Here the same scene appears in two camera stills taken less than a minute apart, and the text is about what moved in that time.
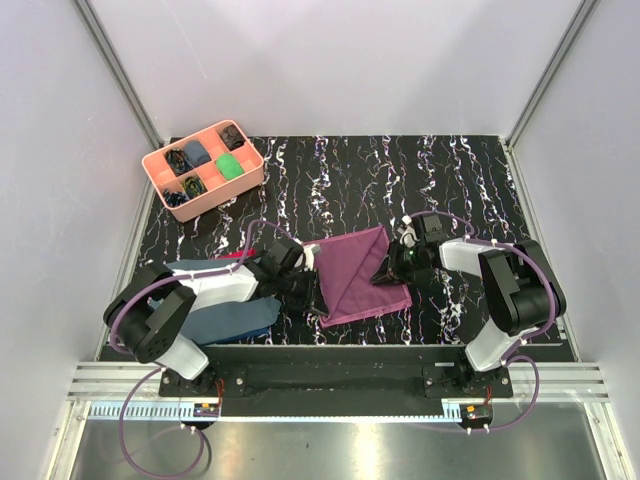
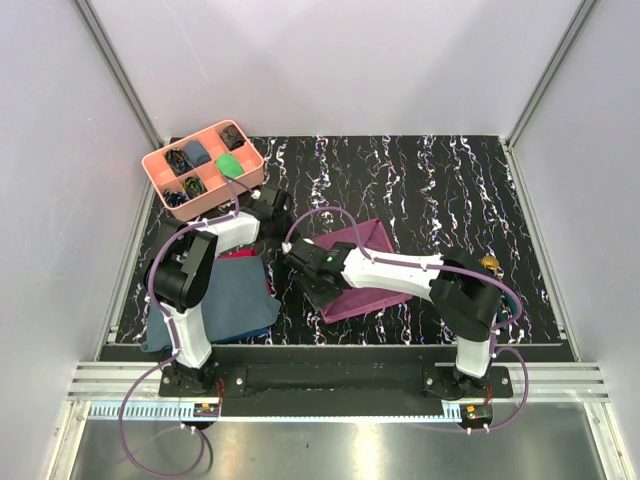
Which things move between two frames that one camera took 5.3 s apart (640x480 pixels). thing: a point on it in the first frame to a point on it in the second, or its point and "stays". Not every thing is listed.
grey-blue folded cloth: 207,323 stays
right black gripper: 391,266 to 317,301
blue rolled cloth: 195,153 stays
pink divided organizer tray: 204,169 stays
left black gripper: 312,296 to 287,215
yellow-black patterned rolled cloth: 193,186 stays
